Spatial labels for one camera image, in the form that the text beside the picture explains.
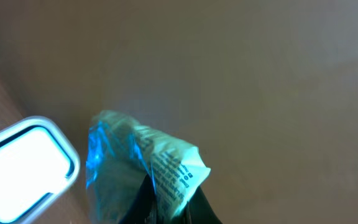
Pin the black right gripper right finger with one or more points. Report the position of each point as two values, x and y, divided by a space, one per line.
199 211

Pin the white barcode scanner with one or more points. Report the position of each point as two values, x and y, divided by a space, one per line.
38 164

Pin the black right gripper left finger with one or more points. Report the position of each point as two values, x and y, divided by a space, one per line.
144 208

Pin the teal packet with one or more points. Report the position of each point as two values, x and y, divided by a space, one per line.
122 152

